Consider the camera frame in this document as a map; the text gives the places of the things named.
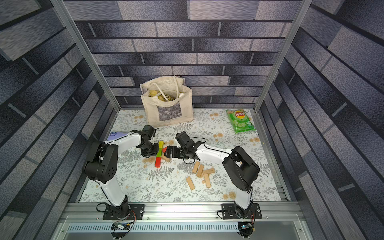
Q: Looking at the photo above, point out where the green block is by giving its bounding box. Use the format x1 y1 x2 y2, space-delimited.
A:
156 148 163 158

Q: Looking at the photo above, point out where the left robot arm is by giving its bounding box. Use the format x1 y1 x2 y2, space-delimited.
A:
83 125 159 220

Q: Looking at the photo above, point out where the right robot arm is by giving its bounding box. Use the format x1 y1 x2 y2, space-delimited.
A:
163 132 260 219

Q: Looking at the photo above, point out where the wooden block top horizontal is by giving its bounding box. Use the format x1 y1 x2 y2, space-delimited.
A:
203 168 215 175

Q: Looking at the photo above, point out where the wooden block bottom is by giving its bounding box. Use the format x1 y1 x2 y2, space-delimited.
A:
186 177 195 191

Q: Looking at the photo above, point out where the purple tissue pack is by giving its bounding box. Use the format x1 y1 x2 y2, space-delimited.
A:
107 132 128 141

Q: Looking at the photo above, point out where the beige canvas tote bag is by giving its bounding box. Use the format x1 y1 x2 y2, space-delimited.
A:
140 76 194 127

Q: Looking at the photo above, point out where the green chips bag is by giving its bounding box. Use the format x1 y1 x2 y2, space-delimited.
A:
226 109 256 134

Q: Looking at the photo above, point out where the left circuit board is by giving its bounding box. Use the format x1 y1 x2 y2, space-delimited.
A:
111 222 131 232

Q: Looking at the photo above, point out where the circuit board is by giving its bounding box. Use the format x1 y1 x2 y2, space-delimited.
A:
111 222 131 232
238 222 254 234

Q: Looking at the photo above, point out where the right circuit board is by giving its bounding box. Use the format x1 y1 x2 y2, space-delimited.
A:
238 222 254 234

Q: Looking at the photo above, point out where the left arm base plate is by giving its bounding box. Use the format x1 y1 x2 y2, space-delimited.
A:
101 204 146 221

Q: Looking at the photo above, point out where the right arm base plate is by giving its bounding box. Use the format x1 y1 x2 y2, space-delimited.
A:
221 203 262 220

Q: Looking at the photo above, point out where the aluminium front rail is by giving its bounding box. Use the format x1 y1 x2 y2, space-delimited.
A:
59 201 305 223

